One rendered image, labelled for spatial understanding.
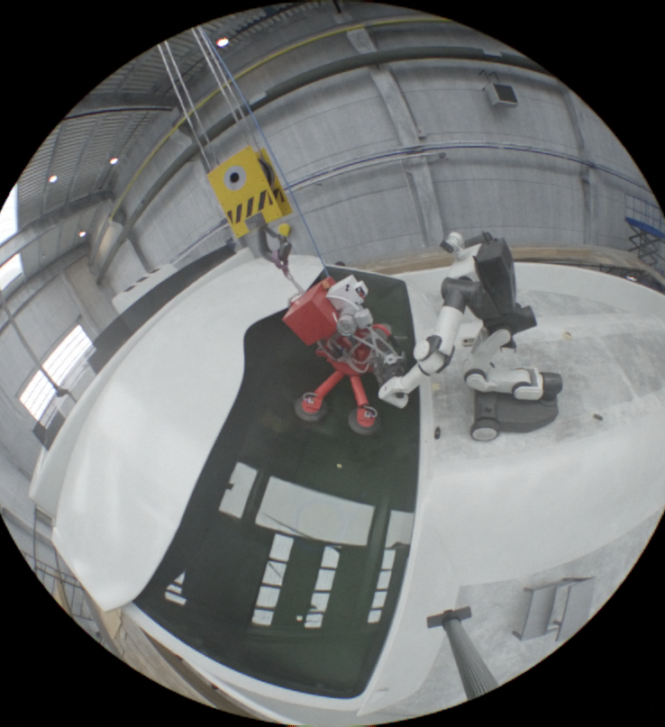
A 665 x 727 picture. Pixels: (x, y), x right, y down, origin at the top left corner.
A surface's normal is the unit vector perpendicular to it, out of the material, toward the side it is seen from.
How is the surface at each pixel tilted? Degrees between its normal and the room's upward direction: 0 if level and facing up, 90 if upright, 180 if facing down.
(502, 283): 99
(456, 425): 0
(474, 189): 90
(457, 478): 10
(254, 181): 90
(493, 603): 0
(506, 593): 0
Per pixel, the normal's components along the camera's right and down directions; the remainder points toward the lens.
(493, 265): -0.59, 0.75
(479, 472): -0.36, -0.62
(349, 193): -0.22, 0.69
